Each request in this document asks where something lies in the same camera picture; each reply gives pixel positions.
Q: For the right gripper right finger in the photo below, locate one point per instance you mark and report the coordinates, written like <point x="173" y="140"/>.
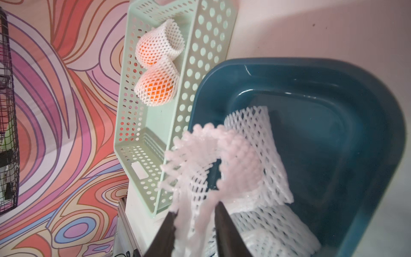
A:
<point x="228" y="240"/>

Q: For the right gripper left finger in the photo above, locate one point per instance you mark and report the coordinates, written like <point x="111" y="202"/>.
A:
<point x="163" y="242"/>

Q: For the white foam net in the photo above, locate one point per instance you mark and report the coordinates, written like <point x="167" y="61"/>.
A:
<point x="209" y="165"/>
<point x="254" y="124"/>
<point x="273" y="231"/>

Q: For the netted orange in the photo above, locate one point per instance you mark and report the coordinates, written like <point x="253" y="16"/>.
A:
<point x="158" y="85"/>
<point x="165" y="40"/>

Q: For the green plastic basket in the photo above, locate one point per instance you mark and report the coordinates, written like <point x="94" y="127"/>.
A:
<point x="144" y="133"/>

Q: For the dark teal plastic tub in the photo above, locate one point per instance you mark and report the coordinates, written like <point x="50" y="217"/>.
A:
<point x="339" y="131"/>

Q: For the black wire basket left wall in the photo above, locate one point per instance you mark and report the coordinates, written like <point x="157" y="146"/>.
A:
<point x="10" y="161"/>

